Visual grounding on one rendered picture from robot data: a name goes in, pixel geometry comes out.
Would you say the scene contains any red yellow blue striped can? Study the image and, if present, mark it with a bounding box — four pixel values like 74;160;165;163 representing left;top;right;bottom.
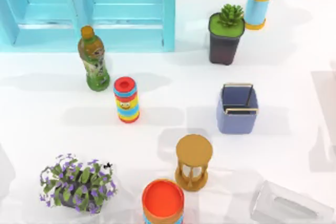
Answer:
113;76;141;124

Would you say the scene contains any wooden hourglass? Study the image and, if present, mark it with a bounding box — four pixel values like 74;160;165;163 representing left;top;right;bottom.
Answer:
174;134;214;191

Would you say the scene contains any blue square container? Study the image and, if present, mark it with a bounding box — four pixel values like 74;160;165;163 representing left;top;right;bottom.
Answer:
216;82;259;135

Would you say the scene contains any dark pot with green succulent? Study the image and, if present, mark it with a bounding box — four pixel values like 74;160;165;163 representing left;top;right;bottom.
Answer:
208;4;246;66

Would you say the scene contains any green bottle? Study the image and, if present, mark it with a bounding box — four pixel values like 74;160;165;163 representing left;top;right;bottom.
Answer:
78;25;111;92

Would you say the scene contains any light blue rack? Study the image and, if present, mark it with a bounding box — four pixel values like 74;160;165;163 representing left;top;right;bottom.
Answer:
0;0;176;54

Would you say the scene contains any orange lidded striped can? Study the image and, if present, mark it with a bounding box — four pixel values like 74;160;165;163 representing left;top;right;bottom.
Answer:
142;178;185;224

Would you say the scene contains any purple flower plant pot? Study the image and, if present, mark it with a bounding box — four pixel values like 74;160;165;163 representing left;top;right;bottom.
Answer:
39;153;118;215

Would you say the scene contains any light blue can yellow lid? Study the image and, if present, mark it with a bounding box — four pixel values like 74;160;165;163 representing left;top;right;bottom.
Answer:
244;0;274;30

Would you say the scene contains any white tissue box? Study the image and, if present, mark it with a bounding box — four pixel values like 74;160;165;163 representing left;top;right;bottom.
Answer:
249;180;335;224

